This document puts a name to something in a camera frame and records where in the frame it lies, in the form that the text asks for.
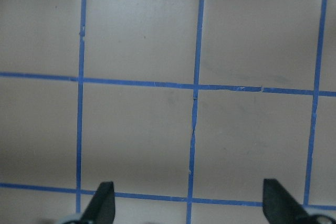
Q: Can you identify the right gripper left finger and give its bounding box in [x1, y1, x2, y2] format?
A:
[79, 182, 116, 224]

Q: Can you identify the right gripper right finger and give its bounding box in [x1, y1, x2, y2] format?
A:
[262, 178, 310, 224]

